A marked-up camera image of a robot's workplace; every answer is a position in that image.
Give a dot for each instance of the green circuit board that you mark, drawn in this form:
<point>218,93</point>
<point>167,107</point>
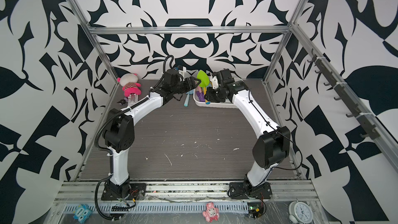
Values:
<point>255,209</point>

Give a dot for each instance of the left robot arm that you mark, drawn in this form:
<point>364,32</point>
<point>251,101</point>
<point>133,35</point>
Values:
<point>118,131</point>

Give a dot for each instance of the green shovel yellow handle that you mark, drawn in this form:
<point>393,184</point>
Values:
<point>202,76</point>

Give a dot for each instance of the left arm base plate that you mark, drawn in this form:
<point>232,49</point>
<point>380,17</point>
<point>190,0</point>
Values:
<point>129,191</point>

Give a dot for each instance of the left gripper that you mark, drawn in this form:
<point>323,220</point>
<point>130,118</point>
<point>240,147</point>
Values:
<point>192,86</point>

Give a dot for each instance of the light blue toy shovel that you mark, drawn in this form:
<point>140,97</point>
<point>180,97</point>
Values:
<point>188,94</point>

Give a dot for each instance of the black wall hook rail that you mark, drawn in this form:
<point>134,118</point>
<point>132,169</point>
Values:
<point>347,96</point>

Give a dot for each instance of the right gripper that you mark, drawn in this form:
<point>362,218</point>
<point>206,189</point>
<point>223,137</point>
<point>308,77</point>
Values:
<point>210,96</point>

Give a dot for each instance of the white alarm clock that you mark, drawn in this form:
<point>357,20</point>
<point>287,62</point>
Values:
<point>300,213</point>

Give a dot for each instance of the pink white plush doll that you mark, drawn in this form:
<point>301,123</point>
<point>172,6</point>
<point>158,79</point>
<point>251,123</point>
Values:
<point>130,85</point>

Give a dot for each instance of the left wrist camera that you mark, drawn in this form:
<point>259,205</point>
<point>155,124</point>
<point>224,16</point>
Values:
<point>182,71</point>

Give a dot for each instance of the white storage box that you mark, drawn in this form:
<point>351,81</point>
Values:
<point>211,99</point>

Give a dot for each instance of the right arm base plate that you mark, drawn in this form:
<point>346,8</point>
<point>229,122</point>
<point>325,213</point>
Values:
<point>244,190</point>

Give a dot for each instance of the pink bear toy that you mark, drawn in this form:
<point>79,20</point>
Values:
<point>211,213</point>

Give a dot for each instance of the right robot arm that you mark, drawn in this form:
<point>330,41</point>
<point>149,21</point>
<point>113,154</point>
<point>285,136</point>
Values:
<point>273,142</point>

